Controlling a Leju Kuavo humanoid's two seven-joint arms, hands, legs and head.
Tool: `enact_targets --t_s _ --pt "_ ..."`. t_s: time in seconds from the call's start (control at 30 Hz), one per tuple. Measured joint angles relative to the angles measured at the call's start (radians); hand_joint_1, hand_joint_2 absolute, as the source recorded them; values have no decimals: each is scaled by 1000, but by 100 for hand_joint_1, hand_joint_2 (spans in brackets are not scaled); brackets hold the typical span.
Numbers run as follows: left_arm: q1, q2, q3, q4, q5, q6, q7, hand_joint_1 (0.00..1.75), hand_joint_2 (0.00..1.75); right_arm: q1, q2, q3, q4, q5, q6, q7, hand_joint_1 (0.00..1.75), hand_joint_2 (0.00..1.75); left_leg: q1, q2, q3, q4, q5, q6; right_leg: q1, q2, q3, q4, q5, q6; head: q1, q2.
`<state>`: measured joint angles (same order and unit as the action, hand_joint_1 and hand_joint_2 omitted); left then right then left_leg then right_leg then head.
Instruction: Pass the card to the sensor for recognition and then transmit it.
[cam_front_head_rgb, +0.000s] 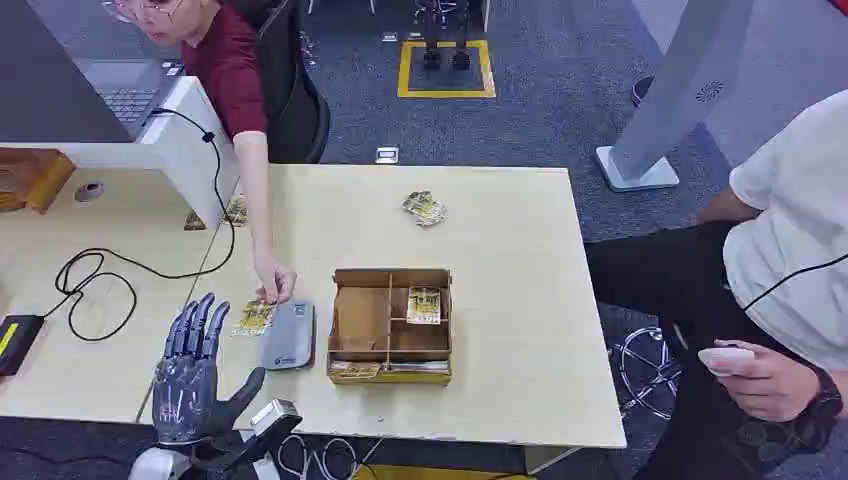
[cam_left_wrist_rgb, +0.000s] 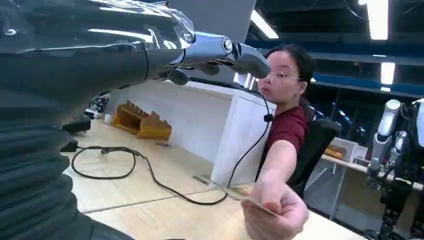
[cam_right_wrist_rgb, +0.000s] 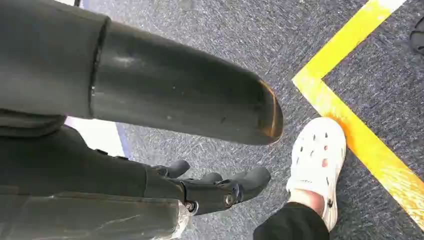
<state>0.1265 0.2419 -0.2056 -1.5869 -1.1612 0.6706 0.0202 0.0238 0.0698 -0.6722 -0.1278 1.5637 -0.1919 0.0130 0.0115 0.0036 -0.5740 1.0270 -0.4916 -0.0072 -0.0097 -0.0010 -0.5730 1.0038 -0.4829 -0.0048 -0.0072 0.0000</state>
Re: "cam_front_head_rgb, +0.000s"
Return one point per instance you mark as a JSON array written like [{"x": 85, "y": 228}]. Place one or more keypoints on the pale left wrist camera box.
[{"x": 275, "y": 414}]

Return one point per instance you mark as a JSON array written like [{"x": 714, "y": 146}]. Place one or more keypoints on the black power adapter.
[{"x": 16, "y": 343}]

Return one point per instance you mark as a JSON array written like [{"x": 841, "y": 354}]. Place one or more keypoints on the yellow tape square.
[{"x": 445, "y": 91}]

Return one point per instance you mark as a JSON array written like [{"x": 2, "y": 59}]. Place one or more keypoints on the white floor stand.
[{"x": 669, "y": 99}]

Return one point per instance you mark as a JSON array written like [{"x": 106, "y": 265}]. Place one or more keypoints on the chrome chair base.
[{"x": 646, "y": 371}]

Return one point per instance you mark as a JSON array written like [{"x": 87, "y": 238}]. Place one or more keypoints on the black robot legs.
[{"x": 445, "y": 33}]

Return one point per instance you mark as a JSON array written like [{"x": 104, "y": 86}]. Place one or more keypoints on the seated person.
[{"x": 782, "y": 265}]

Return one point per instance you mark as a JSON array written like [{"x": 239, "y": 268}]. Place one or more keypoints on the yellow card by divider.
[{"x": 236, "y": 212}]

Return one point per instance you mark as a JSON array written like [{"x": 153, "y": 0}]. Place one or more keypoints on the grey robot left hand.
[{"x": 185, "y": 397}]

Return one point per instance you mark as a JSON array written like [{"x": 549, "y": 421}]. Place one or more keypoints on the yellow panel under desk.
[{"x": 437, "y": 473}]

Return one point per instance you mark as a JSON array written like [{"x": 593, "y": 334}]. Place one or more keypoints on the grey laptop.
[{"x": 126, "y": 93}]

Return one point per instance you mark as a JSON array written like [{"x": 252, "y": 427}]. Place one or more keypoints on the dark monitor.
[{"x": 46, "y": 73}]

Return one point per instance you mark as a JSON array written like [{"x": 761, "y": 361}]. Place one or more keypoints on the person at desk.
[{"x": 225, "y": 66}]

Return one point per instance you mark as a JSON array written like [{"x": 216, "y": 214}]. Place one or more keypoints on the stack of cards in slot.
[{"x": 371, "y": 370}]

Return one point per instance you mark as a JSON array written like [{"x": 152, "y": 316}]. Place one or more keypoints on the yellow card in compartment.
[{"x": 424, "y": 306}]

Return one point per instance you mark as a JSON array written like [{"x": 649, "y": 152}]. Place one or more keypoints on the brown wooden case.
[{"x": 33, "y": 175}]

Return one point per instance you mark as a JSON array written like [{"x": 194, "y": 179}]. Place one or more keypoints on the small dark card by divider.
[{"x": 194, "y": 222}]

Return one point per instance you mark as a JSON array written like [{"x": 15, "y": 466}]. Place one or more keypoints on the wooden card box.
[{"x": 391, "y": 344}]

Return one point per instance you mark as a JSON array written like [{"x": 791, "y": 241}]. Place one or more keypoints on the yellow printed card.
[{"x": 253, "y": 319}]

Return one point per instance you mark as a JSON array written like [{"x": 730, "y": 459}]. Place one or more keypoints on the white handheld controller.
[{"x": 725, "y": 359}]

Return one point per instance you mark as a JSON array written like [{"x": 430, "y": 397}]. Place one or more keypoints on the white desk divider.
[{"x": 185, "y": 152}]

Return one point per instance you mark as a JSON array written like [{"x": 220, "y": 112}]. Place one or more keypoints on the black office chair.
[{"x": 291, "y": 99}]

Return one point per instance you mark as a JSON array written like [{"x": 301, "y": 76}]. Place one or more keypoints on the desk person's hand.
[{"x": 275, "y": 278}]

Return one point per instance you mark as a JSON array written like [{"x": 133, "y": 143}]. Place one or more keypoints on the dark round floor object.
[{"x": 641, "y": 89}]

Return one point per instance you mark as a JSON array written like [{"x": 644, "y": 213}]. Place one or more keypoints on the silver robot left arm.
[{"x": 156, "y": 465}]

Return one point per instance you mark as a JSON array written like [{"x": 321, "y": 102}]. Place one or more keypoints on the silver floor socket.
[{"x": 387, "y": 155}]

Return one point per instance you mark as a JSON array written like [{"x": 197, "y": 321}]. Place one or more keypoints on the grey card reader device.
[{"x": 288, "y": 334}]

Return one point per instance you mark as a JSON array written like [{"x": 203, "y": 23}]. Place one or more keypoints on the seated person's hand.
[{"x": 768, "y": 387}]

